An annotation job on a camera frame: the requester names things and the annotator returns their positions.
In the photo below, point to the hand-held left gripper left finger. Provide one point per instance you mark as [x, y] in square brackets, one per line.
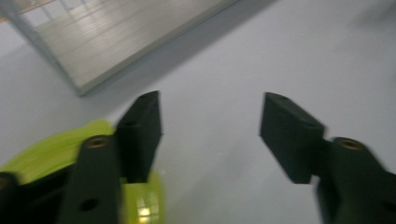
[102, 174]

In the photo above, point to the grey table mat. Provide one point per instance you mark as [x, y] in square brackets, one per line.
[249, 62]

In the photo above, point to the green round lidded container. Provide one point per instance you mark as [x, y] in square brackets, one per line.
[46, 155]

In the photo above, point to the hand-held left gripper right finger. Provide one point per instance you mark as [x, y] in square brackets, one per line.
[311, 146]

